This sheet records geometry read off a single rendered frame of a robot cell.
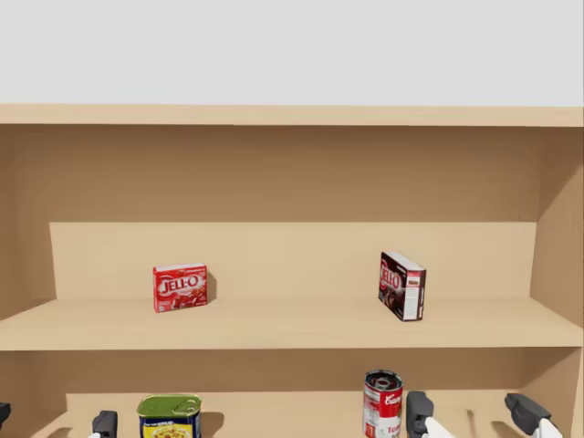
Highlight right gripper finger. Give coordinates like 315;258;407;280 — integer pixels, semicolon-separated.
405;390;451;438
504;392;561;438

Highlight pale wooden shelf unit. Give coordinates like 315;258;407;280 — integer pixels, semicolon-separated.
0;102;584;438

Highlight red and white can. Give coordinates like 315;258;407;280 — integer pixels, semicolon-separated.
362;370;405;438

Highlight green and blue rectangular can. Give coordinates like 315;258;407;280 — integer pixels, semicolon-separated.
137;393;203;438

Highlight dark brown and white carton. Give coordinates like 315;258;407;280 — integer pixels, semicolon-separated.
377;251;428;323

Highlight red carton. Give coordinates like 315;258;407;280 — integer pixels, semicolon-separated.
152;262;208;314

